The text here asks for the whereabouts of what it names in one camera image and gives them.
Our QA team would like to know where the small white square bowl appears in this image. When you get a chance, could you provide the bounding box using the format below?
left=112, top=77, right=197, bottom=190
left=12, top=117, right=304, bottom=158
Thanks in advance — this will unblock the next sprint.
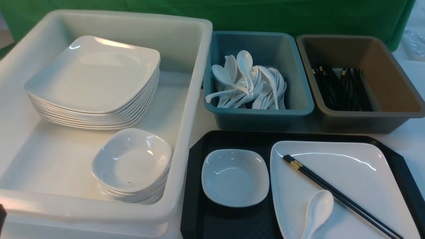
left=201, top=149, right=270, bottom=208

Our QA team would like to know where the white spoon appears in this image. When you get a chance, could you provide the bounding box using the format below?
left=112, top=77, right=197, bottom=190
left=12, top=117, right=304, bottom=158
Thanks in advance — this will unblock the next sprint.
left=300, top=190, right=334, bottom=239

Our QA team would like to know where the large white square plate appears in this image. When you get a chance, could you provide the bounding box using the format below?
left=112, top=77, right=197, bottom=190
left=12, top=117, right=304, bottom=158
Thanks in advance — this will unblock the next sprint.
left=270, top=141, right=420, bottom=239

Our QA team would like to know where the pile of white spoons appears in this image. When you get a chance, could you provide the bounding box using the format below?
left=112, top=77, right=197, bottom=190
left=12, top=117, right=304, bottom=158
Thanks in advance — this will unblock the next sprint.
left=205, top=50, right=287, bottom=110

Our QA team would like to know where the teal plastic spoon bin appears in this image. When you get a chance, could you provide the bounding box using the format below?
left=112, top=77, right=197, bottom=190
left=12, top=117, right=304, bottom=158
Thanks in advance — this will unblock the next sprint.
left=204, top=31, right=314, bottom=131

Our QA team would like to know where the stack of white bowls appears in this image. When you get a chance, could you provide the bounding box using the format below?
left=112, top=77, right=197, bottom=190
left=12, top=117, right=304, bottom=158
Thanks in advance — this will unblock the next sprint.
left=91, top=128, right=173, bottom=205

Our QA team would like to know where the black serving tray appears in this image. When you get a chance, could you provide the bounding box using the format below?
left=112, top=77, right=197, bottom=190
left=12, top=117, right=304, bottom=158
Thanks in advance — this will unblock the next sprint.
left=180, top=130, right=424, bottom=239

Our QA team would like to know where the stack of white plates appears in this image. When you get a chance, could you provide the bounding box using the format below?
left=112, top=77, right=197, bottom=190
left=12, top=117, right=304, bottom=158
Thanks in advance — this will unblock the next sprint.
left=24, top=36, right=161, bottom=130

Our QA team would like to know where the pile of black chopsticks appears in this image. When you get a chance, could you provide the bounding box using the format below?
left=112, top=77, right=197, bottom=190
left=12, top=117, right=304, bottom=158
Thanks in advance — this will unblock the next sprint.
left=312, top=64, right=373, bottom=112

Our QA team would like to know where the large white plastic bin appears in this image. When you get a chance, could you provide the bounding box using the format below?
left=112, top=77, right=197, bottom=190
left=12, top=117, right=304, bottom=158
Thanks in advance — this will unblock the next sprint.
left=1, top=10, right=213, bottom=239

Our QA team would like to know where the brown plastic chopstick bin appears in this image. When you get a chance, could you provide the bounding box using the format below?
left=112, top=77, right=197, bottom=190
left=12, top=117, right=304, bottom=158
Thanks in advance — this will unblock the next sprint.
left=297, top=34, right=424, bottom=134

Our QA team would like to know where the green backdrop cloth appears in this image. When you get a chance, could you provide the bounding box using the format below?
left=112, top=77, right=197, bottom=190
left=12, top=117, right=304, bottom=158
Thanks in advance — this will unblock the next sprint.
left=0, top=0, right=415, bottom=51

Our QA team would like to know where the clear plastic bag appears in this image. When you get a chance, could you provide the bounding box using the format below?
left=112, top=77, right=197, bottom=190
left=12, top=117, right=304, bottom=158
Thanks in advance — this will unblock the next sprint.
left=402, top=31, right=425, bottom=62

